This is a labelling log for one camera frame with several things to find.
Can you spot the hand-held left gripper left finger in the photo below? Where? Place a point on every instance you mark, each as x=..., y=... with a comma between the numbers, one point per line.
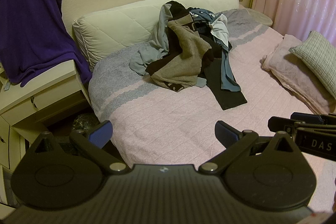
x=99, y=132

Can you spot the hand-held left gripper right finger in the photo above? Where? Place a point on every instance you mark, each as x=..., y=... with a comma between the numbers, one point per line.
x=226, y=132

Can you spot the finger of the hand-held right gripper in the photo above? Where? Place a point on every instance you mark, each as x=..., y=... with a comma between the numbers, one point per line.
x=305, y=116
x=279, y=124

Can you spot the grey and black sweatshirt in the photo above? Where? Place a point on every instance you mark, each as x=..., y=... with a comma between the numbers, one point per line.
x=183, y=56

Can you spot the black plastic bag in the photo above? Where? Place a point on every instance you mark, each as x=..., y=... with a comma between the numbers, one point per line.
x=84, y=121

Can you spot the pile of dark clothes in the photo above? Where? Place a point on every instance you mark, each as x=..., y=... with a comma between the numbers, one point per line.
x=227, y=99

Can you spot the white desk drawer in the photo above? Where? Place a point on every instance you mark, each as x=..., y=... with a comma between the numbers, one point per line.
x=52, y=100

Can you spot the slate blue garment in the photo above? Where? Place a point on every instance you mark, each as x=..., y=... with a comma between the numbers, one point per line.
x=227, y=74

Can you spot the grey-green pillow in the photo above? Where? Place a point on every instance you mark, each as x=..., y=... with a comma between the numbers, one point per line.
x=317, y=56

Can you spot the light grey-blue garment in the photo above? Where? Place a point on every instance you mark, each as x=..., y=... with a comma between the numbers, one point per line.
x=155, y=50

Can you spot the white garment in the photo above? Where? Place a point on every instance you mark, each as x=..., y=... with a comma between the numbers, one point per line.
x=220, y=29

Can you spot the long white quilted cushion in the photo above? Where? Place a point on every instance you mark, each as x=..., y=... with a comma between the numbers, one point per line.
x=118, y=27

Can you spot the round beige cushion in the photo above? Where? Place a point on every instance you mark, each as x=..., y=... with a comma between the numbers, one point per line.
x=258, y=17

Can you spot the blue patterned garment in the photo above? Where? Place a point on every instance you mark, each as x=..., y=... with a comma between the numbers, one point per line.
x=200, y=13

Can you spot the purple blanket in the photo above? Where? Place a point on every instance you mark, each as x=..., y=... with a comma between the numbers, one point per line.
x=31, y=29

